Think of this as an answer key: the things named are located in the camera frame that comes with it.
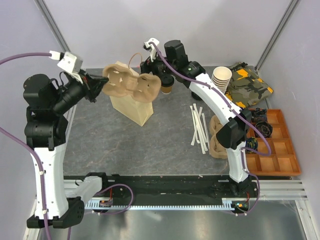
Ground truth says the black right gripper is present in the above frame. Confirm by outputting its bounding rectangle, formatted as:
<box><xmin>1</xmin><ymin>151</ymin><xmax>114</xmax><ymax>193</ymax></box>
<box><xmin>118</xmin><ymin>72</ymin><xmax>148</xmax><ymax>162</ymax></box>
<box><xmin>136</xmin><ymin>48</ymin><xmax>176</xmax><ymax>87</ymax></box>

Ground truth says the black plastic cup lid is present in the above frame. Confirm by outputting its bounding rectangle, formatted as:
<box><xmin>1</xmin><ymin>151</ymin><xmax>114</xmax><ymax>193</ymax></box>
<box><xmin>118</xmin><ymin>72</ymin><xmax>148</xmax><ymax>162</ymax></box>
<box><xmin>160</xmin><ymin>74</ymin><xmax>175</xmax><ymax>88</ymax></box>

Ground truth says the cardboard cup carrier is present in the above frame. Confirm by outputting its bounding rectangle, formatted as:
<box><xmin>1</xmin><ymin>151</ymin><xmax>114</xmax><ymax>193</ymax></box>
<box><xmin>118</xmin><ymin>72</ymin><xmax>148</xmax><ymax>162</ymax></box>
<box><xmin>209</xmin><ymin>115</ymin><xmax>228</xmax><ymax>159</ymax></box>
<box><xmin>102</xmin><ymin>64</ymin><xmax>162</xmax><ymax>103</ymax></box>

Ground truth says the brown paper takeout bag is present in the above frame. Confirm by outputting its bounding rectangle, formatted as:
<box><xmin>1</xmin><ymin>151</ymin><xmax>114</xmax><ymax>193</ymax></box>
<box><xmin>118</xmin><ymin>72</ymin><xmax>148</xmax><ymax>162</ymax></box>
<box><xmin>109</xmin><ymin>61</ymin><xmax>154</xmax><ymax>127</ymax></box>

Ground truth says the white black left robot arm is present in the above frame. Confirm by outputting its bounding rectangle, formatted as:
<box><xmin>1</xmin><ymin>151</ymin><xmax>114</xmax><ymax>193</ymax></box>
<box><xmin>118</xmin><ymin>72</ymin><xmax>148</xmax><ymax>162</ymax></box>
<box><xmin>23</xmin><ymin>70</ymin><xmax>110</xmax><ymax>229</ymax></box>

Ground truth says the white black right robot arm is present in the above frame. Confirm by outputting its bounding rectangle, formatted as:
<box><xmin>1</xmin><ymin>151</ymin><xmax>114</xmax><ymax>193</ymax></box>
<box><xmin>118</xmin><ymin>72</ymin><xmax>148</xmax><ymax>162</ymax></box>
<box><xmin>140</xmin><ymin>38</ymin><xmax>252</xmax><ymax>197</ymax></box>

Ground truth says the stack of black lids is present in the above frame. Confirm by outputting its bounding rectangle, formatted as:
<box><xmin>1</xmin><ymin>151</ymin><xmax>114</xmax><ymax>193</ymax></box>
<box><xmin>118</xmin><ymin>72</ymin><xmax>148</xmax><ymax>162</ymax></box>
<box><xmin>191</xmin><ymin>91</ymin><xmax>202</xmax><ymax>101</ymax></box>

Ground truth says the white wrapped straw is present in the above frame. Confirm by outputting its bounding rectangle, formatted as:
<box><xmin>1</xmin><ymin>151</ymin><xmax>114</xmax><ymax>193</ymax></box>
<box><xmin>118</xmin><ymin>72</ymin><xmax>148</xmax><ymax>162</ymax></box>
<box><xmin>196</xmin><ymin>107</ymin><xmax>205</xmax><ymax>145</ymax></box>
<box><xmin>189</xmin><ymin>103</ymin><xmax>210</xmax><ymax>154</ymax></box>
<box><xmin>200</xmin><ymin>111</ymin><xmax>210</xmax><ymax>154</ymax></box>
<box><xmin>189</xmin><ymin>105</ymin><xmax>198</xmax><ymax>146</ymax></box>
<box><xmin>192</xmin><ymin>103</ymin><xmax>201</xmax><ymax>144</ymax></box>

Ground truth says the stack of paper cups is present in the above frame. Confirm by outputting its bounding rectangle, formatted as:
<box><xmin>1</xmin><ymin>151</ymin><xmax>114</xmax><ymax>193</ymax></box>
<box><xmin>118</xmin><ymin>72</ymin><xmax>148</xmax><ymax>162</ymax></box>
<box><xmin>211</xmin><ymin>66</ymin><xmax>232</xmax><ymax>94</ymax></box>

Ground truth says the camouflage fabric cloth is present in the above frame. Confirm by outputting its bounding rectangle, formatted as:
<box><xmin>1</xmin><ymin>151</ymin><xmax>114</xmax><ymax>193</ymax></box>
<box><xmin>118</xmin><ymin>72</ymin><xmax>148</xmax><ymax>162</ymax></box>
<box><xmin>225</xmin><ymin>62</ymin><xmax>274</xmax><ymax>109</ymax></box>

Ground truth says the orange compartment tray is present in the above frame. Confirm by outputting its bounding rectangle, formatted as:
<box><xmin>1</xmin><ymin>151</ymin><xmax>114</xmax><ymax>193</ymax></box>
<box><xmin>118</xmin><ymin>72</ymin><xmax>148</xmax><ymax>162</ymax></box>
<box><xmin>246</xmin><ymin>109</ymin><xmax>301</xmax><ymax>177</ymax></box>

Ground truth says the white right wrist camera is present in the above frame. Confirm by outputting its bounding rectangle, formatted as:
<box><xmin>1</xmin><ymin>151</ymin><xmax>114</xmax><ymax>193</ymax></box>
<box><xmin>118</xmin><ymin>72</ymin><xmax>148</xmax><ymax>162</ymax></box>
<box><xmin>143</xmin><ymin>37</ymin><xmax>160</xmax><ymax>62</ymax></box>

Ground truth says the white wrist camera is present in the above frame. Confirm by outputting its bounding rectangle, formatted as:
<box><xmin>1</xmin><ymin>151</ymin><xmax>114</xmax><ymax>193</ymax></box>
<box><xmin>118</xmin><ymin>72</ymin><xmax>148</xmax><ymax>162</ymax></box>
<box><xmin>143</xmin><ymin>37</ymin><xmax>160</xmax><ymax>62</ymax></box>
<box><xmin>49</xmin><ymin>50</ymin><xmax>83</xmax><ymax>84</ymax></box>

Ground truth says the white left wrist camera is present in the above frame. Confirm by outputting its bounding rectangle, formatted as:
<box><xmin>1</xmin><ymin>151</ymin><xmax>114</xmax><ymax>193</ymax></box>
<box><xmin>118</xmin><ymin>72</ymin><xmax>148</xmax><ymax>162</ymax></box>
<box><xmin>49</xmin><ymin>50</ymin><xmax>83</xmax><ymax>84</ymax></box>

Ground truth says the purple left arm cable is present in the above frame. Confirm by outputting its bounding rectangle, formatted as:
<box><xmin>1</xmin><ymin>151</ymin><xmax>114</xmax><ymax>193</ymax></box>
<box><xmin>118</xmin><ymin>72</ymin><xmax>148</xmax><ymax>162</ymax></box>
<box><xmin>0</xmin><ymin>51</ymin><xmax>73</xmax><ymax>240</ymax></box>

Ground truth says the white slotted cable duct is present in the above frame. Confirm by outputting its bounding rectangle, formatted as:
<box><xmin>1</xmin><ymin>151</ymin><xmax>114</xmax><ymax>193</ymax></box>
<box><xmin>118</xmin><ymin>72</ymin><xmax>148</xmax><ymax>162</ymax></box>
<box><xmin>84</xmin><ymin>198</ymin><xmax>249</xmax><ymax>211</ymax></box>

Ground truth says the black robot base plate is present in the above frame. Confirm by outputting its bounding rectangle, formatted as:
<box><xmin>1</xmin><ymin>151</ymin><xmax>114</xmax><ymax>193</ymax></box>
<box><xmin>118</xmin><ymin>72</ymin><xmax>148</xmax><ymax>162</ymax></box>
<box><xmin>64</xmin><ymin>173</ymin><xmax>258</xmax><ymax>201</ymax></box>

